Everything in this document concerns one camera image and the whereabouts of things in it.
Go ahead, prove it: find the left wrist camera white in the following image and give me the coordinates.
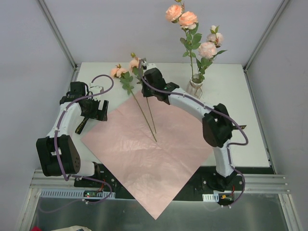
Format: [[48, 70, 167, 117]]
[[89, 83, 104, 97]]

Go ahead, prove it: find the purple cable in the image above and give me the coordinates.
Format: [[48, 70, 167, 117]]
[[38, 75, 115, 214], [138, 59, 248, 211]]

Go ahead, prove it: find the pink rose stem one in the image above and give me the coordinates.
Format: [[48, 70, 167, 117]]
[[110, 64, 158, 142]]

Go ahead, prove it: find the pink rose stem three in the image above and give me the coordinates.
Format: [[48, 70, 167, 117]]
[[165, 0, 225, 84]]

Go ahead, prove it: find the pink tissue paper sheet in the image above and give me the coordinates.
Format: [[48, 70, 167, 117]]
[[82, 92, 213, 219]]

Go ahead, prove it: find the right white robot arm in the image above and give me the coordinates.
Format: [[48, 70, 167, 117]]
[[139, 67, 235, 190]]

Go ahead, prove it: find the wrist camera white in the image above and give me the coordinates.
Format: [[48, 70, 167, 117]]
[[89, 83, 104, 97], [140, 58, 157, 72]]

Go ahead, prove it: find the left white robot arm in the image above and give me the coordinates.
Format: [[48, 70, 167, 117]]
[[36, 82, 109, 187]]

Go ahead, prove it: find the white ribbed ceramic vase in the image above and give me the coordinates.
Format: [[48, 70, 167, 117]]
[[186, 74, 204, 99]]

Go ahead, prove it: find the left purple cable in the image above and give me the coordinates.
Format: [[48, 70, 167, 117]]
[[38, 75, 115, 214]]

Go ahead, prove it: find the aluminium frame post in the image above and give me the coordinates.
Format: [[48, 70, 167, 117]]
[[243, 0, 292, 73], [36, 0, 77, 70]]

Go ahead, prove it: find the left aluminium frame post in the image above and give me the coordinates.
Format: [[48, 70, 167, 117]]
[[36, 0, 77, 70]]

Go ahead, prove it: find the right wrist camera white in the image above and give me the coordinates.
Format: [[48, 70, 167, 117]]
[[140, 58, 157, 72]]

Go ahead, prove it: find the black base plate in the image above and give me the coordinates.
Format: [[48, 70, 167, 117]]
[[74, 164, 244, 201]]

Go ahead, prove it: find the front aluminium rail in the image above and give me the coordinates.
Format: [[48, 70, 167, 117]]
[[30, 168, 80, 190]]

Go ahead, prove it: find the black ribbon gold lettering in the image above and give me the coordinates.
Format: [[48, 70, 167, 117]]
[[75, 117, 88, 135]]

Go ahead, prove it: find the right aluminium frame post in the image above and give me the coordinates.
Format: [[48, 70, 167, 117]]
[[243, 0, 292, 73]]

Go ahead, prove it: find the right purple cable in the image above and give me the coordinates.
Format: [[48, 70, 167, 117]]
[[138, 59, 248, 211]]

